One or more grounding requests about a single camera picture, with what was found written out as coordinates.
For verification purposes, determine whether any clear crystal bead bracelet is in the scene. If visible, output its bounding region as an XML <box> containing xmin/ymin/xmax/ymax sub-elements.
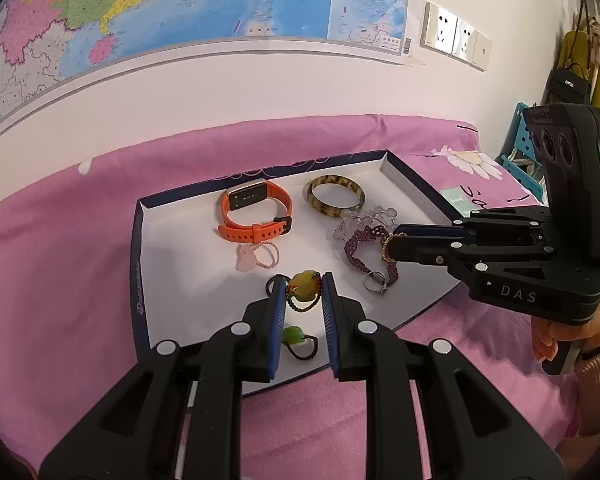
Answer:
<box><xmin>332</xmin><ymin>206</ymin><xmax>399</xmax><ymax>244</ymax></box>

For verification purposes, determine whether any tortoiseshell bangle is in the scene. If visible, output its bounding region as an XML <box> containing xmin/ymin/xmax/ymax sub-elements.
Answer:
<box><xmin>306</xmin><ymin>174</ymin><xmax>366</xmax><ymax>218</ymax></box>

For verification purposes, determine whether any yellow bead hair tie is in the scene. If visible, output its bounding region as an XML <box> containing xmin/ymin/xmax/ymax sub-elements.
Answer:
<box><xmin>284</xmin><ymin>268</ymin><xmax>325</xmax><ymax>313</ymax></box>

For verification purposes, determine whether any green bead black hair tie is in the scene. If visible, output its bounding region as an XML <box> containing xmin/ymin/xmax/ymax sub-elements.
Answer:
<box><xmin>280</xmin><ymin>325</ymin><xmax>321</xmax><ymax>361</ymax></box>

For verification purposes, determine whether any pink bead hair tie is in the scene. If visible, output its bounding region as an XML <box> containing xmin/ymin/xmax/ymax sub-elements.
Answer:
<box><xmin>235</xmin><ymin>240</ymin><xmax>282</xmax><ymax>273</ymax></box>

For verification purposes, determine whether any orange smart watch band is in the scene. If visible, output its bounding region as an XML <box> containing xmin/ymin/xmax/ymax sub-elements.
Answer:
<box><xmin>216</xmin><ymin>179</ymin><xmax>294</xmax><ymax>244</ymax></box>

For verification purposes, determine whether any person right hand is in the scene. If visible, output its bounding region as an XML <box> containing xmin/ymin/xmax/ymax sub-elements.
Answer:
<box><xmin>531</xmin><ymin>303</ymin><xmax>600</xmax><ymax>362</ymax></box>

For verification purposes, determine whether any blue perforated plastic basket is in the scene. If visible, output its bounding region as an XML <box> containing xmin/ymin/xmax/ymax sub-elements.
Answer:
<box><xmin>496</xmin><ymin>102</ymin><xmax>545</xmax><ymax>204</ymax></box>

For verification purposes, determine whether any pink sweater right sleeve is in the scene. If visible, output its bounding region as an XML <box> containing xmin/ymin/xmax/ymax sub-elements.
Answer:
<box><xmin>574</xmin><ymin>350</ymin><xmax>600</xmax><ymax>437</ymax></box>

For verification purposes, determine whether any dark blue box tray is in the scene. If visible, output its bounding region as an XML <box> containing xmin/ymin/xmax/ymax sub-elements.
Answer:
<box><xmin>130</xmin><ymin>148</ymin><xmax>470</xmax><ymax>397</ymax></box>

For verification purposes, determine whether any black handbag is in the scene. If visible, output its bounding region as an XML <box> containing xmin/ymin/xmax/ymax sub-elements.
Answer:
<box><xmin>547</xmin><ymin>0</ymin><xmax>591</xmax><ymax>104</ymax></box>

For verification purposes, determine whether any black tracking camera box right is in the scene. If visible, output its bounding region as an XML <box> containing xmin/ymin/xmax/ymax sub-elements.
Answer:
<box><xmin>522</xmin><ymin>103</ymin><xmax>600</xmax><ymax>270</ymax></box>

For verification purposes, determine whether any white wall socket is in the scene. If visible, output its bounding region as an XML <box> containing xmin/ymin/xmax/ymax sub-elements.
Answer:
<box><xmin>452</xmin><ymin>18</ymin><xmax>479</xmax><ymax>64</ymax></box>
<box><xmin>420</xmin><ymin>1</ymin><xmax>458</xmax><ymax>55</ymax></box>

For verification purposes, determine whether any white wall switch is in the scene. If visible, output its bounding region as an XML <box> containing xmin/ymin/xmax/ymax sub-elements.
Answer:
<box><xmin>468</xmin><ymin>30</ymin><xmax>493</xmax><ymax>72</ymax></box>

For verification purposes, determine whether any colourful wall map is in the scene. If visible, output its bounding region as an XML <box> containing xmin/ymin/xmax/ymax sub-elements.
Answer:
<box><xmin>0</xmin><ymin>0</ymin><xmax>408</xmax><ymax>127</ymax></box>

